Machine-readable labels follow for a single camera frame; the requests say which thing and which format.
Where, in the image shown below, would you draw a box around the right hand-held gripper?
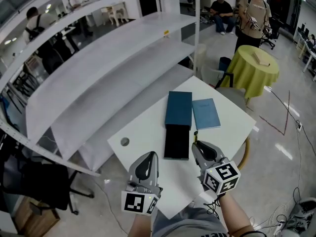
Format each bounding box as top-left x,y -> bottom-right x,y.
192,130 -> 241,196

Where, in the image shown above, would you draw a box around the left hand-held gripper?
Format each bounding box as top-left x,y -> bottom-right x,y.
120,151 -> 163,216

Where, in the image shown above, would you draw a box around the small blue booklet item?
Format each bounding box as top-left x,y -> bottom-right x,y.
192,98 -> 221,131

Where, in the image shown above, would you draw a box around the dark teal box black drawer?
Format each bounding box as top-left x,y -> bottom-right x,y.
163,90 -> 193,161

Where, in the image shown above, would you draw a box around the person's left forearm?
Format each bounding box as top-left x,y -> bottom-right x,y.
125,211 -> 156,237

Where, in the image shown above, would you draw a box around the person's right forearm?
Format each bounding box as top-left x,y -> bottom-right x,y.
218,192 -> 258,237

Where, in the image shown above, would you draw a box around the brown cardboard box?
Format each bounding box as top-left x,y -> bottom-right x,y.
14,197 -> 61,236

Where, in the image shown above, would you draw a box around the person's grey shorts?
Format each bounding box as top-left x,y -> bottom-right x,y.
151,201 -> 228,237

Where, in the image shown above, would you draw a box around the translucent white chair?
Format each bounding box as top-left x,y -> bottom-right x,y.
200,63 -> 225,85

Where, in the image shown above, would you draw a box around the black folding stand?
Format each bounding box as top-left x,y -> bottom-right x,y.
214,72 -> 235,89

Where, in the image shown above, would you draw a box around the black waste bin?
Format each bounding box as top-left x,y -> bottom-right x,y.
218,56 -> 232,72

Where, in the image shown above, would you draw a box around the round table yellow-green cloth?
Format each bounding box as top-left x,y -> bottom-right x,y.
220,44 -> 280,106

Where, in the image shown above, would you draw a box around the black office chair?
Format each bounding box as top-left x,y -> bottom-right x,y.
260,20 -> 281,50
0,132 -> 95,216

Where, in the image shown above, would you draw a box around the white shelf unit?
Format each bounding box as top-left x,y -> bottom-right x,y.
0,0 -> 201,177

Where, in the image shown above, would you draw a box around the white desk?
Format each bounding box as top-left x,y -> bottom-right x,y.
294,30 -> 316,81

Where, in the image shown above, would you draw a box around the small white carved table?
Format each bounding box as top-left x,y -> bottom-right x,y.
100,1 -> 129,26

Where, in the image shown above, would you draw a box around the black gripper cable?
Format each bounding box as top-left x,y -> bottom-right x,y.
203,198 -> 222,220

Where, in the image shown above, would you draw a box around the black floor cable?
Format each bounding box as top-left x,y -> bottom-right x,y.
264,85 -> 316,159

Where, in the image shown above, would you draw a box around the grey equipment with cables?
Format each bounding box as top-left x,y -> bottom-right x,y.
281,197 -> 316,237

